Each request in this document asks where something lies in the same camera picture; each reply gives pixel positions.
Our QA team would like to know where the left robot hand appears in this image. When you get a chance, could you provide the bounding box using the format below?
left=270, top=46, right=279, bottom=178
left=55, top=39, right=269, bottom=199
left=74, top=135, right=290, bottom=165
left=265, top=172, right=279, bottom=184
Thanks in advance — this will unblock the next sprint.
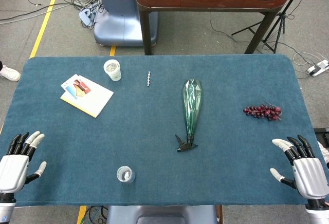
left=0, top=130, right=47, bottom=201

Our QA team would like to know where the white floor cable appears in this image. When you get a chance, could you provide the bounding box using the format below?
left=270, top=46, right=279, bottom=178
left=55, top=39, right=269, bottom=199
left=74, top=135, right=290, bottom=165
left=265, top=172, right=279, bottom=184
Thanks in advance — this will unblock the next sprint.
left=0, top=3, right=71, bottom=25

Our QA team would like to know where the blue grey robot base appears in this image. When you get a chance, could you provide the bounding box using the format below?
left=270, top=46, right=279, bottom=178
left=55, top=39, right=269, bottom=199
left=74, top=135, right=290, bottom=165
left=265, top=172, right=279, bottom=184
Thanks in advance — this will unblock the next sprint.
left=93, top=0, right=159, bottom=47

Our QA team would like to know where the grey blue robot torso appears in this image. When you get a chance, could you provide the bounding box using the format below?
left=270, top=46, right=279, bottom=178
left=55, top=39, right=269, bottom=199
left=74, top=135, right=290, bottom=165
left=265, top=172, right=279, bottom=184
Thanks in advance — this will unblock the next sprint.
left=106, top=204, right=218, bottom=224

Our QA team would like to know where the green glass bottle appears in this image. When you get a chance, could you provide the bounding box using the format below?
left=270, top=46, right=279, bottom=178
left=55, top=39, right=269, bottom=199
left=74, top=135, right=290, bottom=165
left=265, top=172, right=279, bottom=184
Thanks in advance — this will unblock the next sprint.
left=175, top=79, right=204, bottom=153

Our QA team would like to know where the brown mahjong table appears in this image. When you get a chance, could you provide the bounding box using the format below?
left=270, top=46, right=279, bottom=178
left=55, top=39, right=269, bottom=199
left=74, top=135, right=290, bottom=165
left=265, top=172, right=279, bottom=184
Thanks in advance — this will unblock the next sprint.
left=135, top=0, right=290, bottom=55

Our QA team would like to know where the red grape bunch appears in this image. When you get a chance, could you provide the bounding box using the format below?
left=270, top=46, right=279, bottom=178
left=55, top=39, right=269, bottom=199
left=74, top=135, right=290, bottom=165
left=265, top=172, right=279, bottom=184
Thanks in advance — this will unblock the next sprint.
left=243, top=101, right=283, bottom=122

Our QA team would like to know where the grey power strip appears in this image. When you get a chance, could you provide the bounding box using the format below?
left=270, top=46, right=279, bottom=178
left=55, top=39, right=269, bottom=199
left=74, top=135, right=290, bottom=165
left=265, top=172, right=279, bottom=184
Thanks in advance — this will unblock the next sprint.
left=78, top=8, right=98, bottom=27

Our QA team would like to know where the white power strip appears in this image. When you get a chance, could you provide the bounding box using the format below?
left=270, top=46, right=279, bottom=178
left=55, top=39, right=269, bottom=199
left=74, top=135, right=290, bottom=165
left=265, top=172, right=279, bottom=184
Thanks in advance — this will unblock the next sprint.
left=307, top=59, right=329, bottom=77

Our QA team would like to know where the white booklet with picture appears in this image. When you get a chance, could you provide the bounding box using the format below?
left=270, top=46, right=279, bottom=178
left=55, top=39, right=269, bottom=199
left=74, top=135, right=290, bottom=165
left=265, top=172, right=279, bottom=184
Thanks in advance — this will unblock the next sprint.
left=60, top=73, right=114, bottom=119

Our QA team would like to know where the white paper cup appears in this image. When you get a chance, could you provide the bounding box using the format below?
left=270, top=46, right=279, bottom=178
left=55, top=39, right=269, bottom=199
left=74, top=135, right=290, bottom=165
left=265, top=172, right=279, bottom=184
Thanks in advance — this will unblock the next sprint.
left=103, top=59, right=122, bottom=82

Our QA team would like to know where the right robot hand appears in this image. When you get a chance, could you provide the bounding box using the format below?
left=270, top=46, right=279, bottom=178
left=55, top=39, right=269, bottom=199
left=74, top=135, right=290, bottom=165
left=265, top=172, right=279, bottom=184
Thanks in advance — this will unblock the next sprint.
left=269, top=135, right=329, bottom=208

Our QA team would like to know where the teal felt table cloth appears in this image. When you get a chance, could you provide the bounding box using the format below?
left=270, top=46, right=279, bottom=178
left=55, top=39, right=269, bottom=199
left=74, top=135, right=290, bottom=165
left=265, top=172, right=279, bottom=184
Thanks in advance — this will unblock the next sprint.
left=0, top=53, right=329, bottom=207

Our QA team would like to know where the small clear glass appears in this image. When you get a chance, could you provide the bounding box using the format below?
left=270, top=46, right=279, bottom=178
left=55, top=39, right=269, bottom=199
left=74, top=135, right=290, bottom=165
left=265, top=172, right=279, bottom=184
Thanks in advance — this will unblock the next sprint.
left=116, top=165, right=136, bottom=184

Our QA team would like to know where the black tripod stand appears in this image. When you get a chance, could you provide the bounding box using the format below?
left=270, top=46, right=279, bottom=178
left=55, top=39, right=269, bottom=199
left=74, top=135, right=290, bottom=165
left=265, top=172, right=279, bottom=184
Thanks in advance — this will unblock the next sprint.
left=231, top=0, right=310, bottom=54

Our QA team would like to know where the white sneaker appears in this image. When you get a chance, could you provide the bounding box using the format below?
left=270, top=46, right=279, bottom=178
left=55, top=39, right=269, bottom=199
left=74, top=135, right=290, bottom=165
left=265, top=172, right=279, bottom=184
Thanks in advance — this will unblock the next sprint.
left=0, top=64, right=21, bottom=82

